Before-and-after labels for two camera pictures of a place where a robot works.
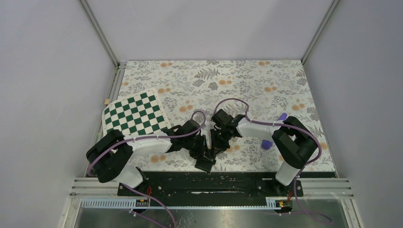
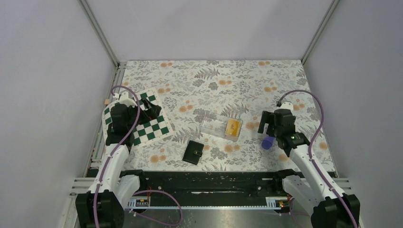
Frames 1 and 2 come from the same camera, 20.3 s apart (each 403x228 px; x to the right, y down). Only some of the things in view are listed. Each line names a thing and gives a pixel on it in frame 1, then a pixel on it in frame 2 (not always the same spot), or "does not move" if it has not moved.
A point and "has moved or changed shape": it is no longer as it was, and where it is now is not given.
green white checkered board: [143, 113] does not move
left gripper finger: [204, 151] -> [153, 111]
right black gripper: [216, 146] -> [268, 118]
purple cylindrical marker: [267, 144] does not move
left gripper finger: [194, 152] -> [143, 118]
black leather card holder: [205, 163] has moved or changed shape
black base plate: [210, 186] does not move
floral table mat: [262, 91] does not move
